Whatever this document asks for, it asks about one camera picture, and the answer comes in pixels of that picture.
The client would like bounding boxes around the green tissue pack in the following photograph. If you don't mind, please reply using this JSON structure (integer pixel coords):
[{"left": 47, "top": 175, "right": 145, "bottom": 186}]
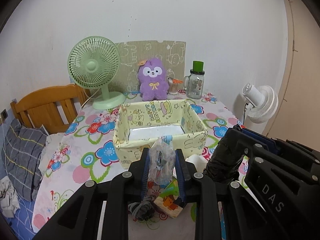
[{"left": 153, "top": 178, "right": 186, "bottom": 218}]

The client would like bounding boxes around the clear plastic packet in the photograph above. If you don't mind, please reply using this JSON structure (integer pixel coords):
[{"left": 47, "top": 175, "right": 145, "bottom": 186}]
[{"left": 148, "top": 137, "right": 176, "bottom": 185}]

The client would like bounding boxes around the floral tablecloth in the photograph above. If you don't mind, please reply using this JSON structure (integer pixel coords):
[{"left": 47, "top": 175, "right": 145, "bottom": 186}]
[{"left": 31, "top": 91, "right": 241, "bottom": 239}]

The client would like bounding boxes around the crumpled white cloth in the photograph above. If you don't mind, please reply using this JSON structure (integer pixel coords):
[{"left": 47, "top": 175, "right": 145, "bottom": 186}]
[{"left": 0, "top": 176, "right": 20, "bottom": 218}]

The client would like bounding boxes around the white floor fan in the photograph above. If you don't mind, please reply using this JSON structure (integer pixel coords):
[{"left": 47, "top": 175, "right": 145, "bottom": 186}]
[{"left": 241, "top": 83, "right": 279, "bottom": 136}]

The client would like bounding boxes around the yellow cartoon storage box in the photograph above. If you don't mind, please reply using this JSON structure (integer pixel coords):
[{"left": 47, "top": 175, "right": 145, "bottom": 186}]
[{"left": 113, "top": 99, "right": 208, "bottom": 168}]

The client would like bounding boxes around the grey plaid pillow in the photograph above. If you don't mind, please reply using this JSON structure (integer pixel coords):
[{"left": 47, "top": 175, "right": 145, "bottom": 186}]
[{"left": 1, "top": 119, "right": 47, "bottom": 202}]

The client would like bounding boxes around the glass jar green lid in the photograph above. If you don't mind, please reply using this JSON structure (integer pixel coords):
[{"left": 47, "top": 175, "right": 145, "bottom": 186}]
[{"left": 183, "top": 61, "right": 204, "bottom": 99}]

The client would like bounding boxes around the cotton swab container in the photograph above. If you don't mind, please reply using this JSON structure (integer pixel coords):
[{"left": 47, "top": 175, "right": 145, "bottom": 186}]
[{"left": 168, "top": 77, "right": 183, "bottom": 95}]

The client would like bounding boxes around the purple plush toy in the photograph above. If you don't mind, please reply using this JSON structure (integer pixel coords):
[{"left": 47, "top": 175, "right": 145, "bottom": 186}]
[{"left": 138, "top": 57, "right": 169, "bottom": 101}]

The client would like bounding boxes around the wooden bed headboard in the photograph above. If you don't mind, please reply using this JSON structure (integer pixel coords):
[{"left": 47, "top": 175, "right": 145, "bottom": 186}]
[{"left": 10, "top": 84, "right": 91, "bottom": 133}]

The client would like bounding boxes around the cartoon cardboard sheet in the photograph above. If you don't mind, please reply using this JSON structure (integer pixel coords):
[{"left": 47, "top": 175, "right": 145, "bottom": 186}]
[{"left": 108, "top": 41, "right": 186, "bottom": 93}]

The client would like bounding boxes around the green desk fan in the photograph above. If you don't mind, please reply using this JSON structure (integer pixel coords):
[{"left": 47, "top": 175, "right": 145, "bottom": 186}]
[{"left": 67, "top": 36, "right": 125, "bottom": 110}]

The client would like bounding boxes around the grey hair tie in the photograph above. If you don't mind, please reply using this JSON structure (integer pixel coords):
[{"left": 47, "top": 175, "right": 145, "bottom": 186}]
[{"left": 128, "top": 195, "right": 156, "bottom": 222}]

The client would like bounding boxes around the wall socket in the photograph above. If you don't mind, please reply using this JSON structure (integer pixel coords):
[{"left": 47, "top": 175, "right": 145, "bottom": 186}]
[{"left": 1, "top": 109, "right": 8, "bottom": 121}]

